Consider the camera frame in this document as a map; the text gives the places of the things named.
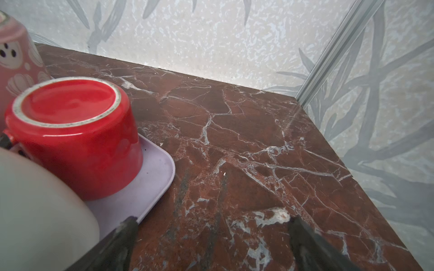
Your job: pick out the lavender plastic tray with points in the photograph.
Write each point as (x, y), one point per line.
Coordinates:
(141, 195)

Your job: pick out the aluminium frame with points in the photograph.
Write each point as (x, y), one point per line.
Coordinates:
(349, 30)

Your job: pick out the red mug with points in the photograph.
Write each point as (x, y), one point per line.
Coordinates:
(80, 129)

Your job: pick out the white mug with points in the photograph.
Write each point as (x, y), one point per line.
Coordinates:
(45, 226)

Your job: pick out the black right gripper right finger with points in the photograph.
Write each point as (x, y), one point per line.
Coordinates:
(312, 252)

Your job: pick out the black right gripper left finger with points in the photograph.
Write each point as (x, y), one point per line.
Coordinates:
(114, 252)

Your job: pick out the pink patterned mug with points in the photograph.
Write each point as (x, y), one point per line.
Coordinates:
(21, 64)

